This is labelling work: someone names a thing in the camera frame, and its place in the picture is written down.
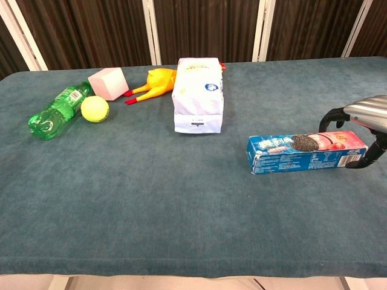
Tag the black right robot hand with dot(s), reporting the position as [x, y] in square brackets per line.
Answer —
[369, 113]

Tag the blue Oreo cookie box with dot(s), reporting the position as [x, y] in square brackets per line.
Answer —
[302, 154]

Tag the white paper bag package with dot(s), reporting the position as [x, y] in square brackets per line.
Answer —
[198, 96]

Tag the dark slatted folding screen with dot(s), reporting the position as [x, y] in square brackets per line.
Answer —
[205, 30]

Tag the teal table cloth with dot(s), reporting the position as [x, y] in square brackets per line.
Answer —
[181, 196]

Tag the yellow rubber chicken toy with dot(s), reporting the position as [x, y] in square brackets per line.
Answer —
[157, 83]

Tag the pink cube block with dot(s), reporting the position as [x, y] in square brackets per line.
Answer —
[108, 83]

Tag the yellow tennis ball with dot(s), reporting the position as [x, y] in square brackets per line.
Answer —
[95, 109]

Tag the green plastic soda bottle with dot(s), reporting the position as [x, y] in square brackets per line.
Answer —
[57, 111]

